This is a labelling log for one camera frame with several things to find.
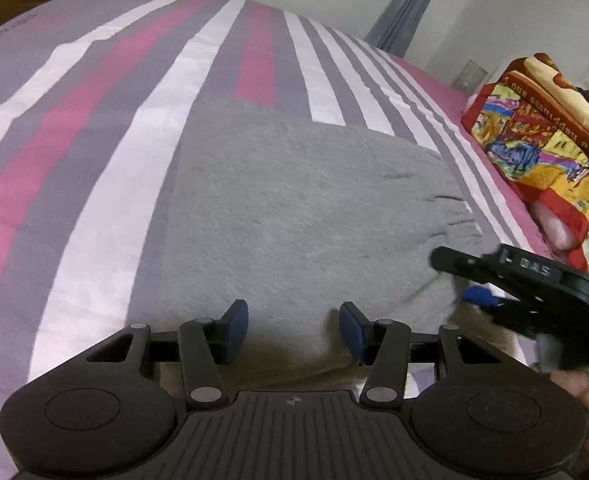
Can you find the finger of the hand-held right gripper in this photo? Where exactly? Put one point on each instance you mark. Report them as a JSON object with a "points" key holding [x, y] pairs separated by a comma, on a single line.
{"points": [[479, 295], [462, 261]]}

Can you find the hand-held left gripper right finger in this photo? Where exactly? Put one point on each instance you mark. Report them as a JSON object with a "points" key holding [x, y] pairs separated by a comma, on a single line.
{"points": [[350, 330]]}

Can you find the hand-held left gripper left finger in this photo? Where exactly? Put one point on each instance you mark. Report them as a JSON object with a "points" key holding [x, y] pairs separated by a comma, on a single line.
{"points": [[238, 327]]}

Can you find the grey curtain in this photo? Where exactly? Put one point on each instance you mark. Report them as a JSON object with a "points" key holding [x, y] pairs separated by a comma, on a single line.
{"points": [[407, 10]]}

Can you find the cream printed blanket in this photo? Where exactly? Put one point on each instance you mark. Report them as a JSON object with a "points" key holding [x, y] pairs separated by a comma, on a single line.
{"points": [[559, 77]]}

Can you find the grey pants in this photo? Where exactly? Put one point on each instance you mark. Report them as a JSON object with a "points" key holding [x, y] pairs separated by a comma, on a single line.
{"points": [[299, 210]]}

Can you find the colourful printed blanket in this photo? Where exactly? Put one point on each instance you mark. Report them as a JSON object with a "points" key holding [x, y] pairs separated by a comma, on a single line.
{"points": [[539, 145]]}

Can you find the person's right hand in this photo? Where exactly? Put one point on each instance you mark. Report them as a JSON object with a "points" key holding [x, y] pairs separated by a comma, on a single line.
{"points": [[581, 390]]}

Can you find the striped pink bed sheet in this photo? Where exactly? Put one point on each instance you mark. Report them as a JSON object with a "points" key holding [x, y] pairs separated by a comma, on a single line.
{"points": [[99, 135]]}

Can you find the white pillow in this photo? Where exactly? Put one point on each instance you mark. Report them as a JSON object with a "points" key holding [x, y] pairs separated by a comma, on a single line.
{"points": [[556, 227]]}

